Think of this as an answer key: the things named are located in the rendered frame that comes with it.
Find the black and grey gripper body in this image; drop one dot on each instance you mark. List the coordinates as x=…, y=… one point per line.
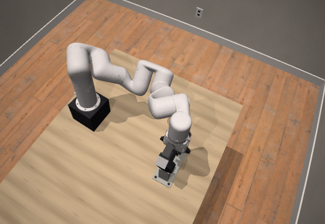
x=181, y=147

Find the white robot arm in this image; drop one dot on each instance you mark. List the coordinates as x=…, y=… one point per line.
x=176, y=106

